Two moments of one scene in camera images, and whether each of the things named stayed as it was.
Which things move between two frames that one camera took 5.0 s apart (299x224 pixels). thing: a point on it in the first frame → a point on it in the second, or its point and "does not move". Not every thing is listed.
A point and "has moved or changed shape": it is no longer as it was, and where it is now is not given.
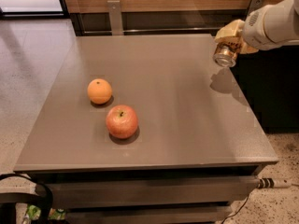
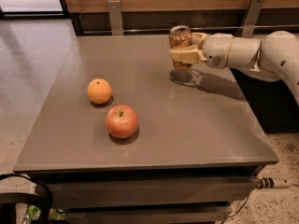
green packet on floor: x=34 y=212 does not move
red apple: x=121 y=121 does not move
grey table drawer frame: x=171 y=195 does not move
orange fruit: x=99 y=91 does not move
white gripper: x=261 y=32 → x=217 y=50
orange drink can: x=225 y=53 has moved or changed shape
